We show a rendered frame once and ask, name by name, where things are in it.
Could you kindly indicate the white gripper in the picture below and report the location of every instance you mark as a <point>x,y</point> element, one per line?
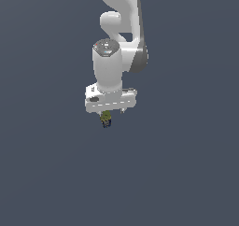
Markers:
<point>109,102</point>

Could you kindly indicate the small green and blue object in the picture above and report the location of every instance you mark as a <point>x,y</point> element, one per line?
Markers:
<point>106,118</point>

